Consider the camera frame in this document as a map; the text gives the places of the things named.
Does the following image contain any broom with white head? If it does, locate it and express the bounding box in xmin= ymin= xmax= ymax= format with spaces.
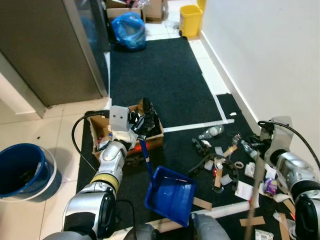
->
xmin=243 ymin=150 xmax=267 ymax=240

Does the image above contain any blue dustpan with long handle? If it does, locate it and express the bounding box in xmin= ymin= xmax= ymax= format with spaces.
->
xmin=138 ymin=120 xmax=197 ymax=227

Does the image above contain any white floor tape strip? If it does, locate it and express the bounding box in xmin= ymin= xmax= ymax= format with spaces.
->
xmin=163 ymin=118 xmax=236 ymax=134
xmin=188 ymin=38 xmax=228 ymax=122

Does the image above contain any long white floor strip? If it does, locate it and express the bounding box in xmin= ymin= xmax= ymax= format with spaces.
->
xmin=107 ymin=200 xmax=262 ymax=239

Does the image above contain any clear plastic bottle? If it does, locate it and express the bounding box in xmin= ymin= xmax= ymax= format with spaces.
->
xmin=239 ymin=140 xmax=259 ymax=160
xmin=198 ymin=126 xmax=225 ymax=141

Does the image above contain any cardboard box with red label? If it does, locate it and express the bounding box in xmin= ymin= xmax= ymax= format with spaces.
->
xmin=90 ymin=104 xmax=165 ymax=162

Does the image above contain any black garment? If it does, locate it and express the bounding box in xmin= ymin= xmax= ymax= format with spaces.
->
xmin=137 ymin=98 xmax=162 ymax=137

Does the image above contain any small white box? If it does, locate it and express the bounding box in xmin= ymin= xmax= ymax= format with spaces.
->
xmin=244 ymin=162 xmax=256 ymax=179

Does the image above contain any purple drink can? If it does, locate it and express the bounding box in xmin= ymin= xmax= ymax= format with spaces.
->
xmin=264 ymin=178 xmax=279 ymax=197

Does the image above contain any white paper with red mark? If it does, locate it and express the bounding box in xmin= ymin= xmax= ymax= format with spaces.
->
xmin=234 ymin=180 xmax=257 ymax=202

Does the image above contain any black mat with taped edges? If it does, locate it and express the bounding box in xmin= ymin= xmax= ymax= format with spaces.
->
xmin=108 ymin=36 xmax=224 ymax=129

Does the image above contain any brown cardboard strip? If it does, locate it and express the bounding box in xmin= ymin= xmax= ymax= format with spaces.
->
xmin=192 ymin=197 xmax=214 ymax=210
xmin=238 ymin=215 xmax=266 ymax=227

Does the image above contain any blue plastic bag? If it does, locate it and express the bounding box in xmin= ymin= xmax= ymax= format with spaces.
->
xmin=111 ymin=12 xmax=147 ymax=52

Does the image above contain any grey robot right leg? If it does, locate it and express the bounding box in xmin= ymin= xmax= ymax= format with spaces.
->
xmin=191 ymin=213 xmax=232 ymax=240

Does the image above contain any grey robot leg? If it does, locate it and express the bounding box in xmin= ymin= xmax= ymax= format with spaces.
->
xmin=122 ymin=223 xmax=162 ymax=240
xmin=191 ymin=213 xmax=232 ymax=240

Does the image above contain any grey robot left leg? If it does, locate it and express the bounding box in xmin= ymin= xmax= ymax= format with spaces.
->
xmin=122 ymin=223 xmax=162 ymax=240

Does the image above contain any open brown cardboard box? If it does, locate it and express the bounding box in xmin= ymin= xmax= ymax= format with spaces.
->
xmin=144 ymin=0 xmax=169 ymax=24
xmin=106 ymin=5 xmax=144 ymax=24

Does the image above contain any yellow bin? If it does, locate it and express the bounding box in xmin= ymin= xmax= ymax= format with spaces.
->
xmin=179 ymin=0 xmax=207 ymax=39

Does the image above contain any grey refrigerator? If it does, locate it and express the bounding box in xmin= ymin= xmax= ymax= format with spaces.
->
xmin=0 ymin=0 xmax=112 ymax=109

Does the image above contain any blue bucket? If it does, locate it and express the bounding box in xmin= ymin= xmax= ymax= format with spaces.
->
xmin=0 ymin=143 xmax=57 ymax=202

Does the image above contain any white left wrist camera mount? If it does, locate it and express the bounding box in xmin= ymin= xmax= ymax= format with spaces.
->
xmin=109 ymin=105 xmax=139 ymax=147

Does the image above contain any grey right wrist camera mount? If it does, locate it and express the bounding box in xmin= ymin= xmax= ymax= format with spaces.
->
xmin=267 ymin=116 xmax=294 ymax=167

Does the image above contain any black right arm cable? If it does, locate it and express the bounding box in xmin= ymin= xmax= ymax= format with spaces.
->
xmin=257 ymin=120 xmax=320 ymax=171

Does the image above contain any wooden handled brush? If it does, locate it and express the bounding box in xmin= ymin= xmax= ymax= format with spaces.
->
xmin=213 ymin=144 xmax=239 ymax=189

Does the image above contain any black strap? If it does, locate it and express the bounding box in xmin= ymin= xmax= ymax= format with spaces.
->
xmin=188 ymin=150 xmax=217 ymax=175

